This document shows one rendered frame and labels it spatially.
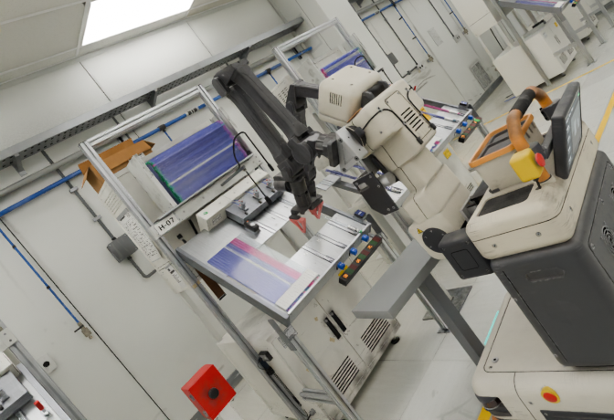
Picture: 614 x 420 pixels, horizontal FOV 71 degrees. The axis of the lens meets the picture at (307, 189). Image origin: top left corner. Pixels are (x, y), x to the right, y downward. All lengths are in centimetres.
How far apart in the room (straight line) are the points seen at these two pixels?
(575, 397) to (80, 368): 301
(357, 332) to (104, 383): 194
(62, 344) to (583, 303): 315
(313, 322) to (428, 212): 106
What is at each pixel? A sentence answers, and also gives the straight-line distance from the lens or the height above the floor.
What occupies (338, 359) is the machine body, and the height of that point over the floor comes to 26.
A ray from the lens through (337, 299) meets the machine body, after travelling 241.
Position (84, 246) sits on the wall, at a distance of 367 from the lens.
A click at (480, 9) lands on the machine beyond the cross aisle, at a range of 622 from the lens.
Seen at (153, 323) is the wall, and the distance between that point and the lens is 368.
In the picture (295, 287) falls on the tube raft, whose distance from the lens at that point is 195.
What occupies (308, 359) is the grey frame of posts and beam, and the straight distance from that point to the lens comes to 192.
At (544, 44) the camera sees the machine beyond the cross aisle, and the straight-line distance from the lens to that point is 613.
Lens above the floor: 126
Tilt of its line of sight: 5 degrees down
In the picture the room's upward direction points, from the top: 37 degrees counter-clockwise
